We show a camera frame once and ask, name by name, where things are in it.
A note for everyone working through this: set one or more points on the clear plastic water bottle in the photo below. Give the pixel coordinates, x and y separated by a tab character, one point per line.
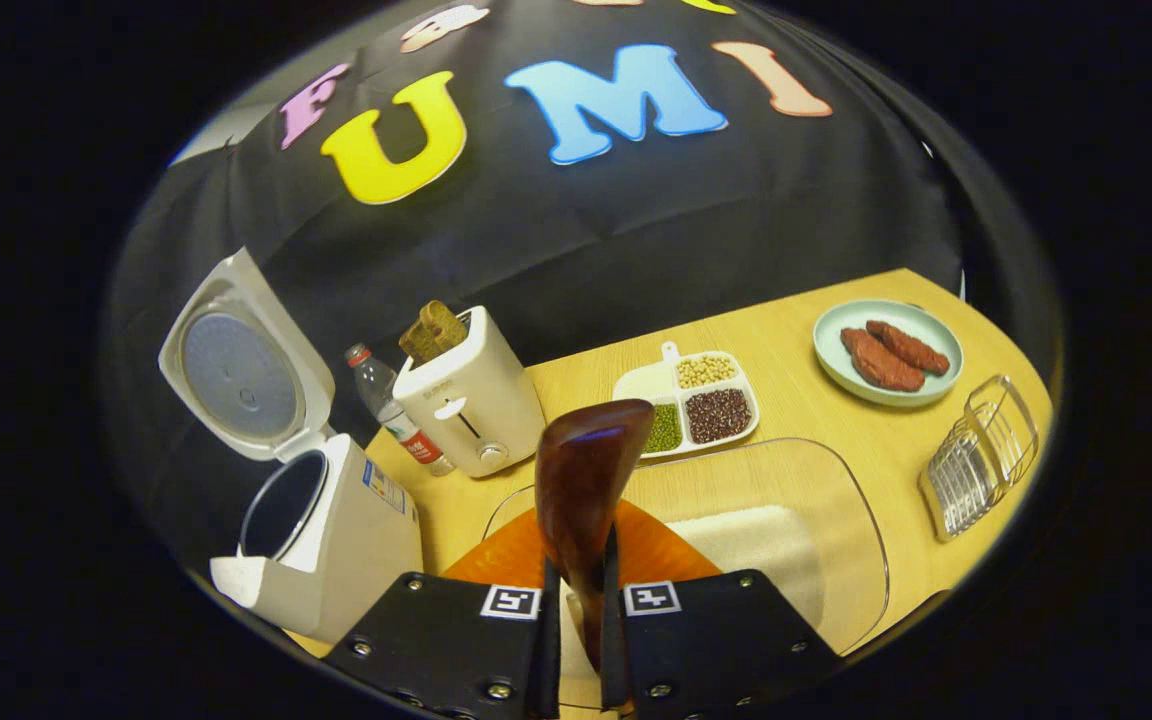
386	400

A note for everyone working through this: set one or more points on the pale green plate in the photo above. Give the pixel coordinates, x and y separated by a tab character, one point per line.
836	370

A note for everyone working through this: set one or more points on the red meat piece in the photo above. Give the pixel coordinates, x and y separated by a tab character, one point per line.
911	347
881	365

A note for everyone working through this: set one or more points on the wooden spoon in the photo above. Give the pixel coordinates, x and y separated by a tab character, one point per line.
586	470

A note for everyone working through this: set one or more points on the black backdrop cloth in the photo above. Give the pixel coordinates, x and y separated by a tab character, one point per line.
586	230

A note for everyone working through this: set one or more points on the white toaster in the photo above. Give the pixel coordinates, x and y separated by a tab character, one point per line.
476	410

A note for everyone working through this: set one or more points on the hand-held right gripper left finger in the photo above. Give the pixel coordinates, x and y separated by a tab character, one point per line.
549	650

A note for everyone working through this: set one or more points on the white divided bean dish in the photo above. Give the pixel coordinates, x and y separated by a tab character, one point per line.
716	412

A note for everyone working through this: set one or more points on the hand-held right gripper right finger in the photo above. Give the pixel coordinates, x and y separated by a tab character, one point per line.
611	640

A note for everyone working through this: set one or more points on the clear plastic tray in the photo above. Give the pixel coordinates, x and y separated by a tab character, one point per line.
836	500

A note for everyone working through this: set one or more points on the clear chopstick holder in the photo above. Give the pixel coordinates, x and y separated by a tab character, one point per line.
976	460

